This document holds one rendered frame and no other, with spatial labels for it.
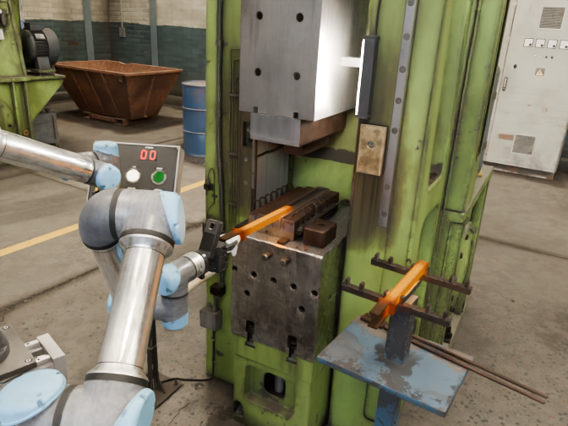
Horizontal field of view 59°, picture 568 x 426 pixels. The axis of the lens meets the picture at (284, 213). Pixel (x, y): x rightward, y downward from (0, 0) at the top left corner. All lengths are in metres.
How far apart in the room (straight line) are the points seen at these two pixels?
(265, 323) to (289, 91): 0.88
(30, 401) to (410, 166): 1.31
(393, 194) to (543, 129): 5.13
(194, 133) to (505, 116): 3.86
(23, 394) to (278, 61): 1.22
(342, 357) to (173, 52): 9.06
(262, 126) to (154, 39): 8.88
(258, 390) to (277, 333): 0.38
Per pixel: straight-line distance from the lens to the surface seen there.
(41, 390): 1.03
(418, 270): 1.58
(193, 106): 6.41
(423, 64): 1.72
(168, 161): 2.00
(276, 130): 1.78
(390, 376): 1.57
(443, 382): 1.60
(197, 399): 2.54
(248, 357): 2.16
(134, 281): 1.05
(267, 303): 1.96
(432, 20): 1.71
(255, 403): 2.28
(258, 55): 1.78
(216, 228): 1.49
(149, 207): 1.10
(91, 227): 1.16
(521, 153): 6.91
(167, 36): 10.36
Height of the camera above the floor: 1.68
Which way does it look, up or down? 21 degrees down
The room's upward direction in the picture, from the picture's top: 3 degrees clockwise
